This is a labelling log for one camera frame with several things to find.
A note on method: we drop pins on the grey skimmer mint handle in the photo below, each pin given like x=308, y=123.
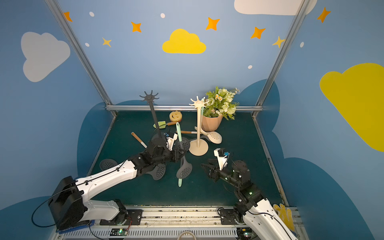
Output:
x=180, y=135
x=185, y=167
x=158, y=172

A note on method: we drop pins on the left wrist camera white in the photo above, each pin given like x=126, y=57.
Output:
x=171, y=138

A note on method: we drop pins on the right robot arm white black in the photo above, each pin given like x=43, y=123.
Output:
x=253, y=209

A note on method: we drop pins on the dark grey utensil rack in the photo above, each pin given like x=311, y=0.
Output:
x=158, y=137

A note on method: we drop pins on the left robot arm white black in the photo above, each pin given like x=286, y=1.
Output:
x=71, y=202

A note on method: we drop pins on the yellow blue work glove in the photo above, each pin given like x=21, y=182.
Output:
x=285, y=215

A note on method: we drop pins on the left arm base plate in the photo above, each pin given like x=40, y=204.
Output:
x=129, y=217

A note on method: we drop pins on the cream skimmer wooden handle right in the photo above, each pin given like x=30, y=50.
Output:
x=213, y=137

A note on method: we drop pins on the cream utensil rack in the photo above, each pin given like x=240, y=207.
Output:
x=198, y=147

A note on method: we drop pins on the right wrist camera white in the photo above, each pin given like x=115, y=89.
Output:
x=222, y=157

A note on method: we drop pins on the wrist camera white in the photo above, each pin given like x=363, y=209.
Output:
x=222, y=157
x=171, y=138

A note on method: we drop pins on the cream skimmer wooden handle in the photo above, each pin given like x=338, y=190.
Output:
x=139, y=139
x=213, y=137

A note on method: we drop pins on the yellow smiley sponge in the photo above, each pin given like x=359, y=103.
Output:
x=175, y=116

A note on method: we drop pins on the grey skimmer far left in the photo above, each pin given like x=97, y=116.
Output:
x=107, y=164

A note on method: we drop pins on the cream skimmer wooden handle left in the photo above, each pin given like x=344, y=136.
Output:
x=139, y=139

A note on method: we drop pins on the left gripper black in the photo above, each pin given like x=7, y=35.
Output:
x=175, y=150

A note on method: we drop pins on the small green trowel wooden handle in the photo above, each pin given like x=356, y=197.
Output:
x=163, y=124

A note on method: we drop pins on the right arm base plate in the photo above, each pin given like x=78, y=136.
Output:
x=230, y=217

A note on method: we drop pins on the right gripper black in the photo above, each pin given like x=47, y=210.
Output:
x=214, y=169

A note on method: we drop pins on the pink pot with flowers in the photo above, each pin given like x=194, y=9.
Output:
x=220, y=105

